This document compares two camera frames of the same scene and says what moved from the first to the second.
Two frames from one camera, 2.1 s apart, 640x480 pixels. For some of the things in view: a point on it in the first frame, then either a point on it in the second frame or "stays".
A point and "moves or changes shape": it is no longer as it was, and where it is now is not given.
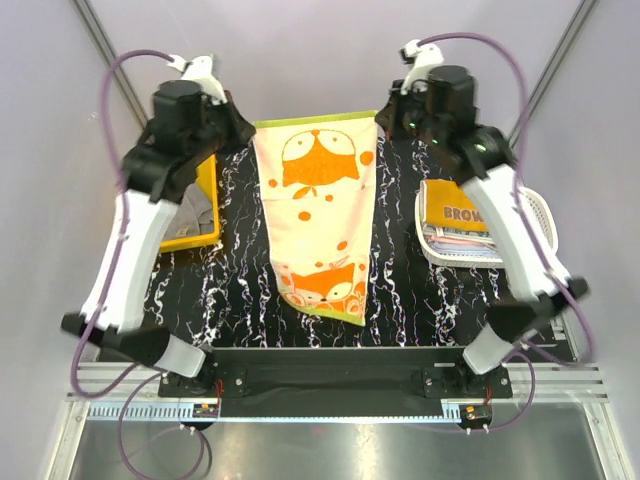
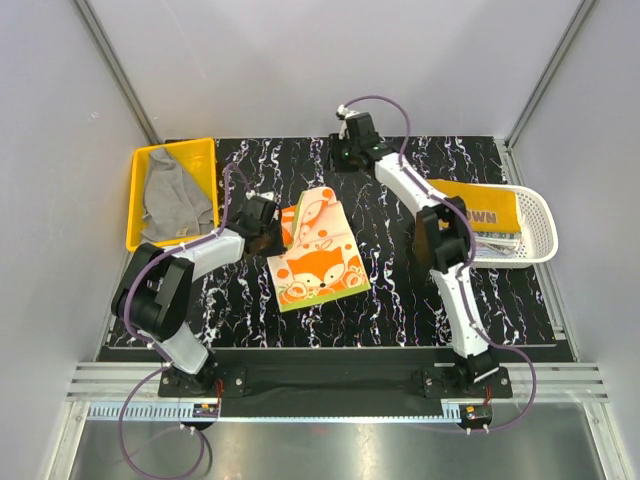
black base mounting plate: (325, 383) stays
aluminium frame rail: (92, 381) stays
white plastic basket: (541, 209) stays
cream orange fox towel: (318, 173) moves or changes shape
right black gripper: (388, 116) to (335, 142)
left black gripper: (242, 130) to (278, 248)
